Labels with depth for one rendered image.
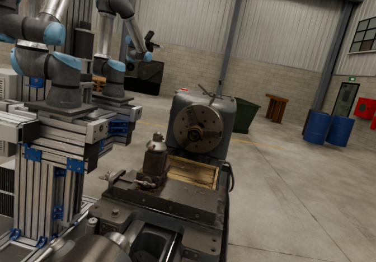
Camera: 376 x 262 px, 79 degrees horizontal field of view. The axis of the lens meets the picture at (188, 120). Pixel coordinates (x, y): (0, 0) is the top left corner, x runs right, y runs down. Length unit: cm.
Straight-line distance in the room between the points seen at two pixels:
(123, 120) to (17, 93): 59
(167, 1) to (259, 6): 420
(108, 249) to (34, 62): 92
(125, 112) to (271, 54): 1087
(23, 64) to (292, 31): 1189
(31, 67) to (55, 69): 9
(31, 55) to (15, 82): 40
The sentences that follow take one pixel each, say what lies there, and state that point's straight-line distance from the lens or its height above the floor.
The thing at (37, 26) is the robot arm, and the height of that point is 147.
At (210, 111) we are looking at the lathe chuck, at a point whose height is 121.
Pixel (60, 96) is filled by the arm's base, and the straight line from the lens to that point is 117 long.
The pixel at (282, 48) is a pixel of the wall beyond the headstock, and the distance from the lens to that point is 1227.
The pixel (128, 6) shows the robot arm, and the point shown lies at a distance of 165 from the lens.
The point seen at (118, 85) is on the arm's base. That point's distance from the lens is 160.
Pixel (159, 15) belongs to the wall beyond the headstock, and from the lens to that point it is 1178.
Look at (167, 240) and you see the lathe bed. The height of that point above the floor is 84.
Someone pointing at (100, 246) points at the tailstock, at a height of 115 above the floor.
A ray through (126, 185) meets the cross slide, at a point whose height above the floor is 96.
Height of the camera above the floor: 143
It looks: 13 degrees down
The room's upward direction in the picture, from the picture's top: 11 degrees clockwise
